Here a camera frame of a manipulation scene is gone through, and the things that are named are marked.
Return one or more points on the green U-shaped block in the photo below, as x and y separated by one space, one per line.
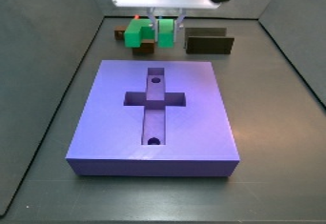
140 31

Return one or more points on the purple board with cross slot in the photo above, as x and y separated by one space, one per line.
154 122

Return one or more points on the brown T-shaped block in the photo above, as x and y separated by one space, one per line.
148 46

